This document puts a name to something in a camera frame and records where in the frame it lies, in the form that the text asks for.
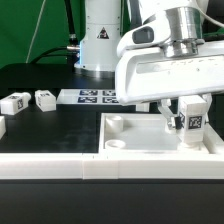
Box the white part left edge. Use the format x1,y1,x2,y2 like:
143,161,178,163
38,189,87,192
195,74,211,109
0,116,6,140

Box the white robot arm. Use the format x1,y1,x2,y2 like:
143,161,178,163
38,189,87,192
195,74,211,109
75,0,224,105

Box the black cable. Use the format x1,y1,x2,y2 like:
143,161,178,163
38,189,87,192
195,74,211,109
29,0,82,64

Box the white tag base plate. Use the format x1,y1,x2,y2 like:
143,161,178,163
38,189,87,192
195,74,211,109
57,89,118,105

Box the white L-shaped obstacle wall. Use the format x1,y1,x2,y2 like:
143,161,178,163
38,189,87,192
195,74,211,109
0,128,224,180

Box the white thin cable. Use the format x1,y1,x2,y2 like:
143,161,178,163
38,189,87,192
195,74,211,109
25,0,48,64

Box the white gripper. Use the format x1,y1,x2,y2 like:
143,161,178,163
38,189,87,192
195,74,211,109
115,24,224,130

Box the white square tabletop part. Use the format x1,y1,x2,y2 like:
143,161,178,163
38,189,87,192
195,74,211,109
99,113,218,154

